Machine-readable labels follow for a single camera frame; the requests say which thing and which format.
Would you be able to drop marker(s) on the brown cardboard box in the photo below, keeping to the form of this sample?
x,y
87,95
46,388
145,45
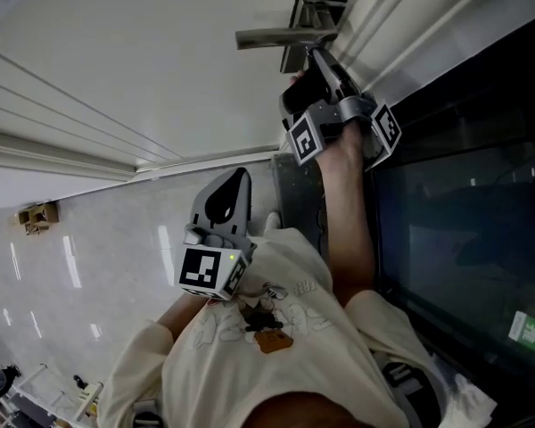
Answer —
x,y
38,216

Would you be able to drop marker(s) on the dark grey door mat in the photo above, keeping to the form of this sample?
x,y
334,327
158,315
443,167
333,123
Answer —
x,y
296,194

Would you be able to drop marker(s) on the person's chin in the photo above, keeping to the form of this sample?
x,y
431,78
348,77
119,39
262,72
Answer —
x,y
298,413

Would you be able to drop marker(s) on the metal door lock plate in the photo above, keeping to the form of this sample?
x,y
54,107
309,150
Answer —
x,y
314,7

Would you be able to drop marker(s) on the cream printed t-shirt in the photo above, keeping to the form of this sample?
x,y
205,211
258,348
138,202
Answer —
x,y
249,364

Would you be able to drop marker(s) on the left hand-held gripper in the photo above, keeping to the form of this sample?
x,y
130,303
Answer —
x,y
214,268

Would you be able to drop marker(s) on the white shoe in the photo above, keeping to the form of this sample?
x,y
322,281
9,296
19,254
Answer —
x,y
272,221

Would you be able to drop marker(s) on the green sticker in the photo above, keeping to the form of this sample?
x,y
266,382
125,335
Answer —
x,y
527,330

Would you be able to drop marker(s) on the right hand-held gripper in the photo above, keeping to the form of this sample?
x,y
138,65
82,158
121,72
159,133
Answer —
x,y
321,123

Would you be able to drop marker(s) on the white panelled door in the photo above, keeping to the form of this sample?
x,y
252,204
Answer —
x,y
138,69

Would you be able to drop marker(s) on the white metal rack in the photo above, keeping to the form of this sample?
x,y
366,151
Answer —
x,y
67,401

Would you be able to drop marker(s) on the person's right hand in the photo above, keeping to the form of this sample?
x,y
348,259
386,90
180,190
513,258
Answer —
x,y
296,79

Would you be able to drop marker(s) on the dark glass panel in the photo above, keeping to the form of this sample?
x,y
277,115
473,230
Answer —
x,y
463,221

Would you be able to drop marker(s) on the black office chair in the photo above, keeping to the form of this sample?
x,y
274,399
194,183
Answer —
x,y
0,384

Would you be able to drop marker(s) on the white door frame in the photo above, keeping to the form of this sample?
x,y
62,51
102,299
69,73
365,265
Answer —
x,y
410,20

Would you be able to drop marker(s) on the person's left forearm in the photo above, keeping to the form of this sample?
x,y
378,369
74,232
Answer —
x,y
178,323

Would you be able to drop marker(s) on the person's right forearm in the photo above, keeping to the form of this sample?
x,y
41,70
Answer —
x,y
348,221

